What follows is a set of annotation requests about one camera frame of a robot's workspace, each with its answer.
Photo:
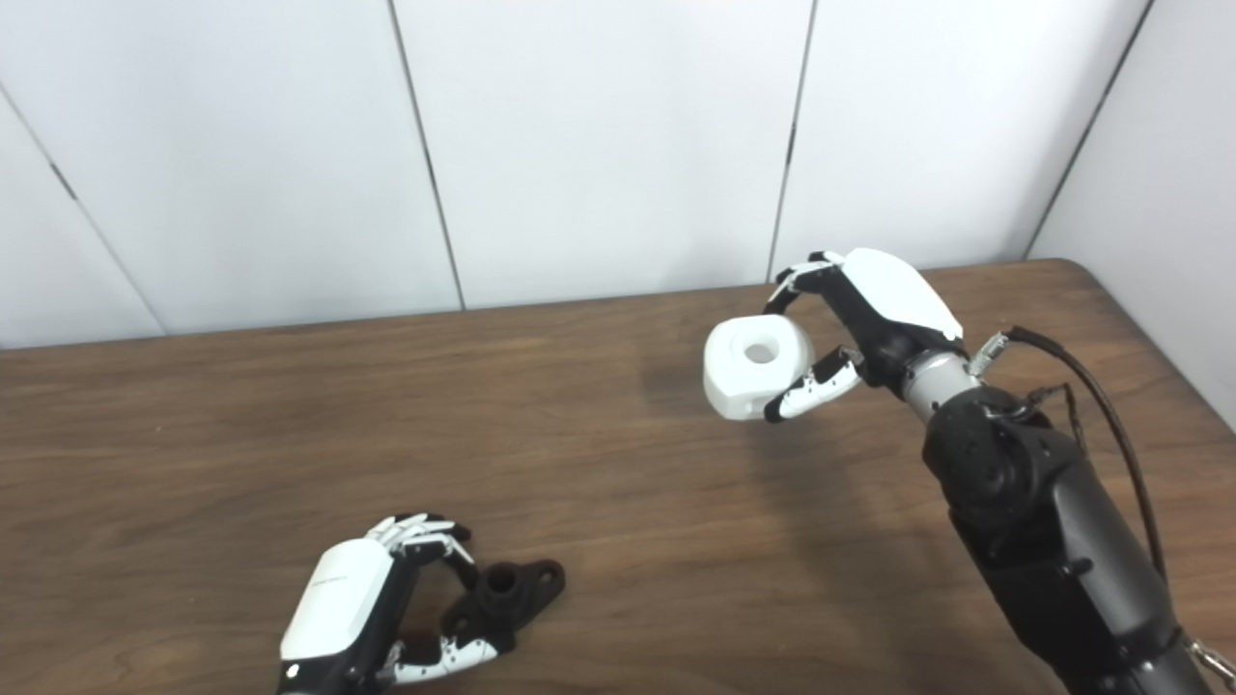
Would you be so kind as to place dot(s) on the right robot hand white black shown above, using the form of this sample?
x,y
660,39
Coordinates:
x,y
898,294

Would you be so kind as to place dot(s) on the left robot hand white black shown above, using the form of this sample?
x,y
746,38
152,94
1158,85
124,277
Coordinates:
x,y
338,594

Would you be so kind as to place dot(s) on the black flanged holder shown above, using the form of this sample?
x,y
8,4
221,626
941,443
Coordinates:
x,y
517,589

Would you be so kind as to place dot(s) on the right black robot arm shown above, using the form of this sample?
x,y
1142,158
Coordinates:
x,y
1053,541

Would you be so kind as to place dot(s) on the round white piece with hole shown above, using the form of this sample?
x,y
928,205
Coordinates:
x,y
739,386

